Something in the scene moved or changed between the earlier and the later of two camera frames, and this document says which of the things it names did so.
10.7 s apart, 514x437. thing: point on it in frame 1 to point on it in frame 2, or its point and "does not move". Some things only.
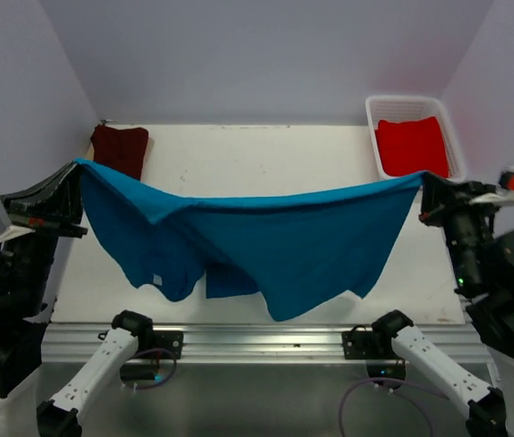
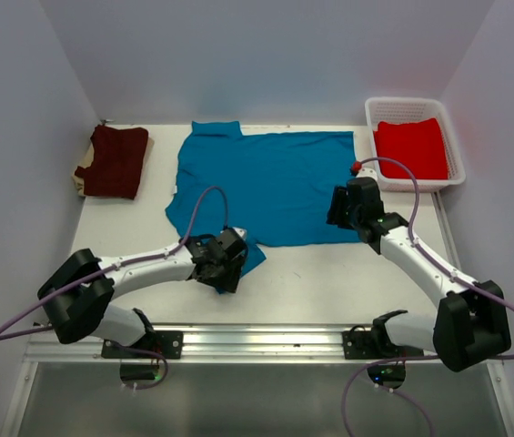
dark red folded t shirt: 122,149 does not move
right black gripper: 452,194 to 335,215
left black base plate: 171,341 does not move
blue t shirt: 271,245 to 273,188
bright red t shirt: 412,147 does not move
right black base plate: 367,345 does not move
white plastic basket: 393,108 does not move
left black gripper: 49,204 to 229,281
